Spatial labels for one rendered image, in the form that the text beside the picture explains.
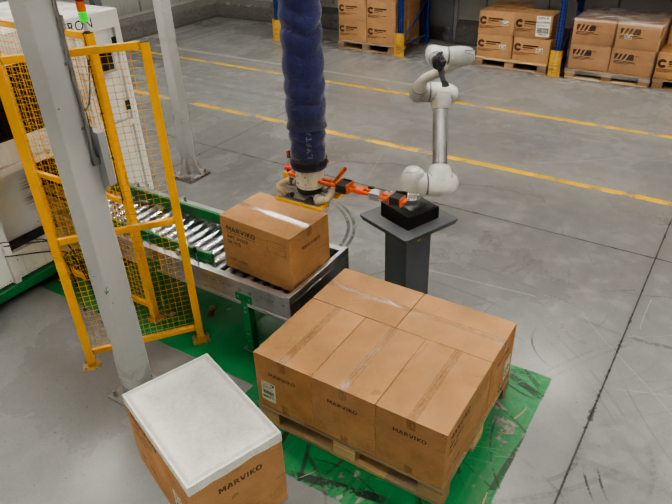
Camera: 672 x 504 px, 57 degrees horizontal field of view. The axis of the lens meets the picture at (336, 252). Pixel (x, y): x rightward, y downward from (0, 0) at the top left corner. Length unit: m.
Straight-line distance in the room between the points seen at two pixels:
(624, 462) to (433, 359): 1.22
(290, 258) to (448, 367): 1.17
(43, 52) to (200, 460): 1.94
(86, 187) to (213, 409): 1.44
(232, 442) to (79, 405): 2.04
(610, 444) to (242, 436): 2.30
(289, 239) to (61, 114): 1.43
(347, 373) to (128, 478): 1.37
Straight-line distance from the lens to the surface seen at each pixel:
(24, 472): 4.14
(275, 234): 3.84
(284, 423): 3.89
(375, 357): 3.49
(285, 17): 3.41
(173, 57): 6.68
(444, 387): 3.35
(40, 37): 3.23
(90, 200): 3.50
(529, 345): 4.55
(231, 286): 4.17
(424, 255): 4.53
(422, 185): 4.23
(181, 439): 2.55
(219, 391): 2.69
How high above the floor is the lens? 2.87
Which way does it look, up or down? 32 degrees down
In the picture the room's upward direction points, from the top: 2 degrees counter-clockwise
